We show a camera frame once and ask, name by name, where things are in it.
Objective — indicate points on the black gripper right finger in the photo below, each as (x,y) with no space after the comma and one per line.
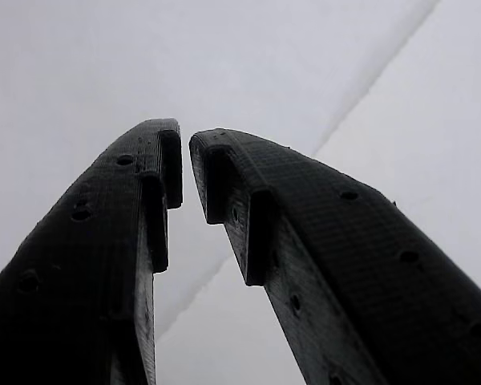
(364,280)

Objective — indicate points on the white paper sheet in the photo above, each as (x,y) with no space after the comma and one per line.
(64,60)

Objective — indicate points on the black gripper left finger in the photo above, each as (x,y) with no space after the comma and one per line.
(76,260)

